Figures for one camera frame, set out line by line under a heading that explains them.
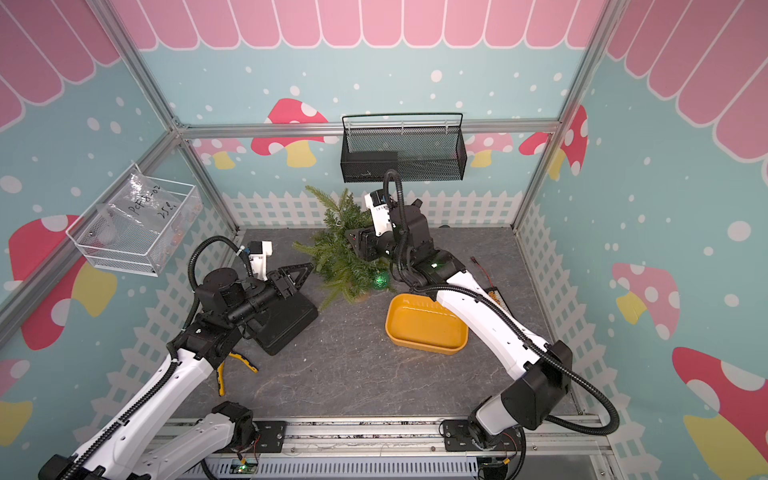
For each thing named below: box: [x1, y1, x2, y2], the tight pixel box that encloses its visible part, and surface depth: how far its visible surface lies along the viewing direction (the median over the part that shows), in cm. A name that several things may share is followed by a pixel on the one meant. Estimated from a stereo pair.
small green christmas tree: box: [292, 185, 394, 309], surface depth 80 cm
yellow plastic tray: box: [385, 293, 469, 355], surface depth 96 cm
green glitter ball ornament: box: [372, 271, 391, 290], surface depth 81 cm
